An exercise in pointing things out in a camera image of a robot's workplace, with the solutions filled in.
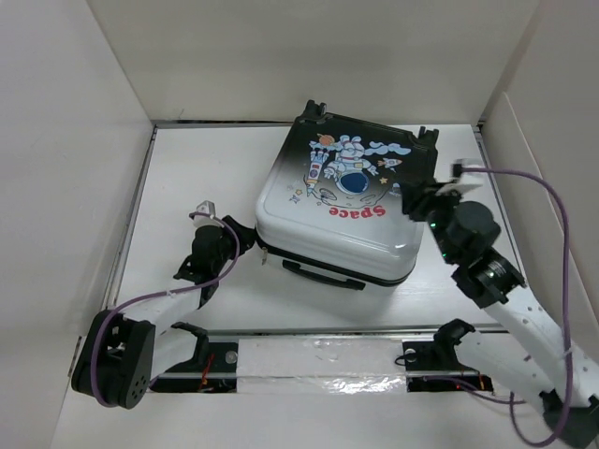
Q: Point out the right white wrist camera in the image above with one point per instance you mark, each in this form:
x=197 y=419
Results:
x=461 y=181

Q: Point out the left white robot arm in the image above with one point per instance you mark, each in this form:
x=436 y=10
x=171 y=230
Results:
x=129 y=346

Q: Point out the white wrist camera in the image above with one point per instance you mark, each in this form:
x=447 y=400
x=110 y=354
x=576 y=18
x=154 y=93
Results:
x=204 y=215
x=461 y=181

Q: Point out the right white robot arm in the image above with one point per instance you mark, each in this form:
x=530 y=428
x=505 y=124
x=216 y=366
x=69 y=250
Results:
x=555 y=376

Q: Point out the black suitcase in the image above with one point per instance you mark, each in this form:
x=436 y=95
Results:
x=331 y=207

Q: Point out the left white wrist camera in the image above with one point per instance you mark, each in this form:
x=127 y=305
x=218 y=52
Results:
x=204 y=215

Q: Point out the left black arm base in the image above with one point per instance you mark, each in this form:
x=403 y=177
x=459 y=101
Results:
x=213 y=370

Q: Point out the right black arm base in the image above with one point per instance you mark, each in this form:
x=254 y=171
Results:
x=428 y=369

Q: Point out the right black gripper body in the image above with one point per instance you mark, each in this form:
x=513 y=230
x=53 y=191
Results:
x=439 y=208

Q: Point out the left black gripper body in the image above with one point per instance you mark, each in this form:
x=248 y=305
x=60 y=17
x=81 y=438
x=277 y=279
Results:
x=227 y=251

